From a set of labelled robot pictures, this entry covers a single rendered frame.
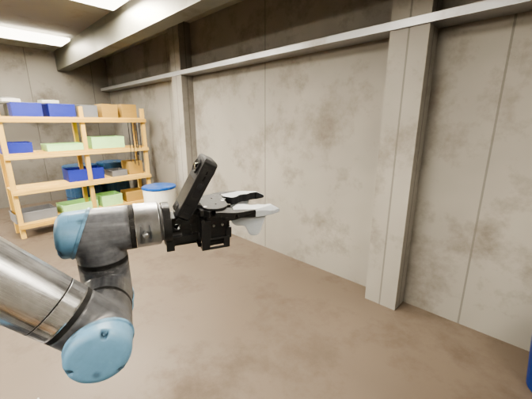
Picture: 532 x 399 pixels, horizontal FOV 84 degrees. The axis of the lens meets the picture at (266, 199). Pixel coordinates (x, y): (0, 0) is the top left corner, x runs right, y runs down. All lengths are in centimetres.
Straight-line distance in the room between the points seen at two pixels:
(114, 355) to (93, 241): 17
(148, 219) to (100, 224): 7
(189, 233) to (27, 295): 25
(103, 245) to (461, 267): 288
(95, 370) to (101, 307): 7
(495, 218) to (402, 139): 93
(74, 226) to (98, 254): 5
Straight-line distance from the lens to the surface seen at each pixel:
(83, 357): 44
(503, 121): 284
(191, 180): 52
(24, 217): 586
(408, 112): 277
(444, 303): 328
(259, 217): 55
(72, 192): 683
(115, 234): 52
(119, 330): 43
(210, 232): 54
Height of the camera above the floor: 173
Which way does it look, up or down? 15 degrees down
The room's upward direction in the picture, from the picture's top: straight up
